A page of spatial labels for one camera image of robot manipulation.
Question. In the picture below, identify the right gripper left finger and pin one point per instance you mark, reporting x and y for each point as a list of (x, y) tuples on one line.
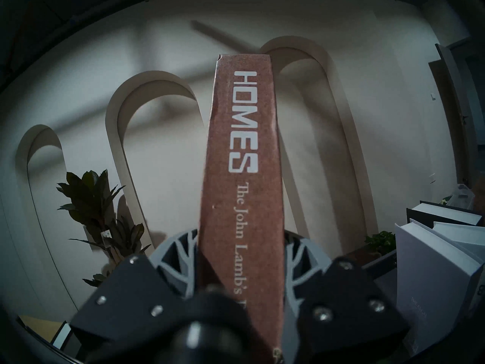
[(125, 298)]

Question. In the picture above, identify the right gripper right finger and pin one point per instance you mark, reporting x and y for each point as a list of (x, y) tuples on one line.
[(348, 306)]

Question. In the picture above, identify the grey Discontent book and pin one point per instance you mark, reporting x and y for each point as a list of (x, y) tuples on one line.
[(428, 287)]

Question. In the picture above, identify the black Century book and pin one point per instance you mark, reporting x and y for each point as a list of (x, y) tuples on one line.
[(443, 211)]

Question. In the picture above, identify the white Designhotels Yearbook book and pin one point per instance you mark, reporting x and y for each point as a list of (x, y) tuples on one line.
[(462, 234)]

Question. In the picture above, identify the brown Homes book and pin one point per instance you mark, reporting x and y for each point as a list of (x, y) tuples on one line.
[(242, 215)]

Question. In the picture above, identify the wooden display table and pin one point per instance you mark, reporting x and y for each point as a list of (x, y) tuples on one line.
[(38, 325)]

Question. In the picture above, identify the black Crime and Punishment book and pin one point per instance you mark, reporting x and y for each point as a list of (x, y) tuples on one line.
[(64, 334)]

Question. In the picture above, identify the small leafy green plant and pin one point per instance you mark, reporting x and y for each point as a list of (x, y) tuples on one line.
[(380, 241)]

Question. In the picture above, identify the tall green potted plant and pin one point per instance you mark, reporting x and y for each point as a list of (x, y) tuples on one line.
[(91, 200)]

